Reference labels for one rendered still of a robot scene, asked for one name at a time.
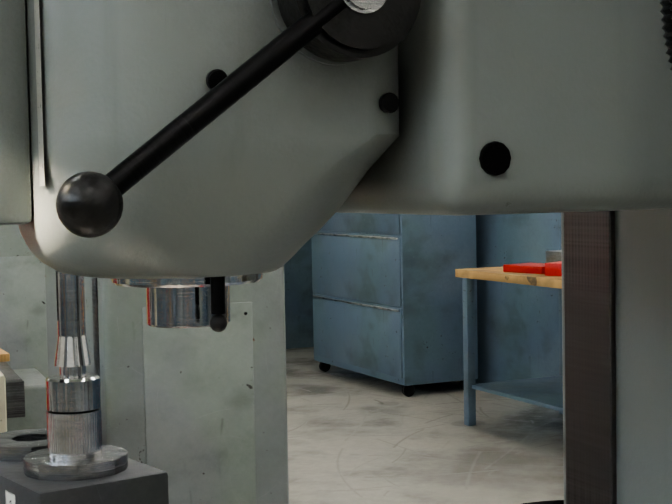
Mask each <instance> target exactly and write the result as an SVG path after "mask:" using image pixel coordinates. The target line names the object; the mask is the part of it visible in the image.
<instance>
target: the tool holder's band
mask: <svg viewBox="0 0 672 504"><path fill-rule="evenodd" d="M100 386H101V384H100V376H99V375H98V374H96V373H89V372H86V375H85V376H83V377H76V378H63V377H60V375H59V374H54V375H50V376H48V377H47V378H46V389H47V390H50V391H59V392H71V391H84V390H91V389H96V388H99V387H100Z"/></svg>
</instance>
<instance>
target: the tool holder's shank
mask: <svg viewBox="0 0 672 504"><path fill-rule="evenodd" d="M56 298H57V320H58V321H57V331H58V337H57V345H56V353H55V362H54V366H56V367H59V375H60V377H63V378H76V377H83V376H85V375H86V366H87V365H90V364H91V360H90V355H89V349H88V344H87V338H86V325H85V291H84V276H78V275H71V274H65V273H60V272H58V271H56Z"/></svg>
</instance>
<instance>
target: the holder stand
mask: <svg viewBox="0 0 672 504"><path fill-rule="evenodd" d="M0 504H169V497H168V474H167V472H165V471H163V470H160V469H157V468H154V467H152V466H149V465H146V464H143V463H141V462H138V461H135V460H132V459H130V458H128V451H126V450H125V449H124V448H121V447H116V446H112V445H102V454H101V455H99V456H97V457H94V458H89V459H82V460H55V459H51V458H49V457H48V444H47V428H44V429H24V430H14V431H8V432H2V433H0Z"/></svg>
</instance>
